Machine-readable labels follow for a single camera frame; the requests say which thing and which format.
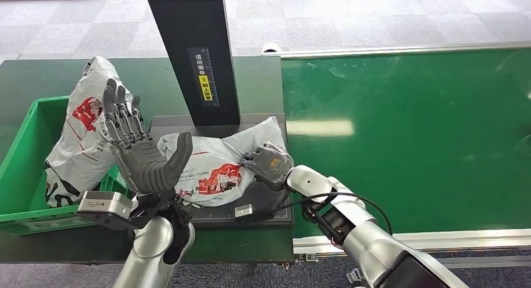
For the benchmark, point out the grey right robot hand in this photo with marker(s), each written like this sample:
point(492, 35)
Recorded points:
point(269, 166)

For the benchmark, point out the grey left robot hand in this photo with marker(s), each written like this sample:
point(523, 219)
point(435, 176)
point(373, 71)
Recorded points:
point(143, 161)

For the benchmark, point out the white red-print courier bag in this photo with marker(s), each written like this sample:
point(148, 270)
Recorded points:
point(215, 161)
point(83, 153)

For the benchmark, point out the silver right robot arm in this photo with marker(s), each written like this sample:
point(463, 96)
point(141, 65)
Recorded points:
point(373, 244)

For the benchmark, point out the black inbound scanner machine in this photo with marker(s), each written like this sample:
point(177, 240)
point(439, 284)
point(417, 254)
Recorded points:
point(195, 37)

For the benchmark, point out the green conveyor belt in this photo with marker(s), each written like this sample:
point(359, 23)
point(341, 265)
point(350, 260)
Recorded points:
point(415, 132)

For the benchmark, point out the dark green table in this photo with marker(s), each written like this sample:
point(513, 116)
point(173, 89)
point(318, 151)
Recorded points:
point(257, 87)

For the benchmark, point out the green plastic crate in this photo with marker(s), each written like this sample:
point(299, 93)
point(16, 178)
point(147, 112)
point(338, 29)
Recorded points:
point(25, 170)

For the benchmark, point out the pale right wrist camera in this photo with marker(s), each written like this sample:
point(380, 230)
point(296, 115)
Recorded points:
point(244, 210)

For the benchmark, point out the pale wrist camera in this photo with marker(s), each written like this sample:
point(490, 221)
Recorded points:
point(103, 203)
point(244, 210)

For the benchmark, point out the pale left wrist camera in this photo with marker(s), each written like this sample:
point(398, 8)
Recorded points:
point(103, 203)

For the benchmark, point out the aluminium conveyor frame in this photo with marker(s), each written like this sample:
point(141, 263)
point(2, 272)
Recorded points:
point(456, 238)

